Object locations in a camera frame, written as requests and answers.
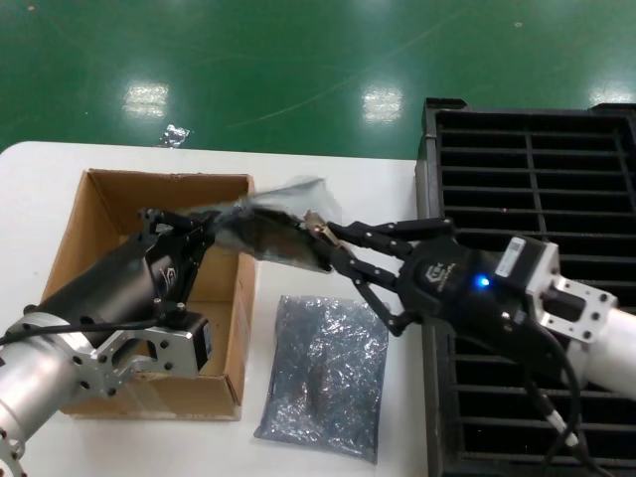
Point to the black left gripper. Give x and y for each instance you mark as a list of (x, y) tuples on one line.
[(124, 283)]

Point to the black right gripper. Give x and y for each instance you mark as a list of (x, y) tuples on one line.
[(457, 283)]

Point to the dark translucent antistatic bag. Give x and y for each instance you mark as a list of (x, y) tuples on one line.
[(288, 194)]

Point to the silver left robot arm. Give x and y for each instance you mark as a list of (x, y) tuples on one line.
[(35, 377)]

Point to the brown cardboard box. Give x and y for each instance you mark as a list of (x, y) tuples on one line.
[(124, 194)]

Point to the black slotted plastic container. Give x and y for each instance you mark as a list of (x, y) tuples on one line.
[(571, 149)]

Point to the crumpled foil scrap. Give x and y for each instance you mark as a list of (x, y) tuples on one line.
[(175, 135)]

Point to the crinkled grey antistatic bag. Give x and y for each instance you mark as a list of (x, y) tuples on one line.
[(323, 377)]

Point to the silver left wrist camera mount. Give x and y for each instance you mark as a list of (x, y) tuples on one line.
[(149, 348)]

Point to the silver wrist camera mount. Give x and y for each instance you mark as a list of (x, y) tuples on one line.
[(149, 348), (571, 308)]

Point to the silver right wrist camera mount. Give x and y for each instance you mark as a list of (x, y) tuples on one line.
[(571, 308)]

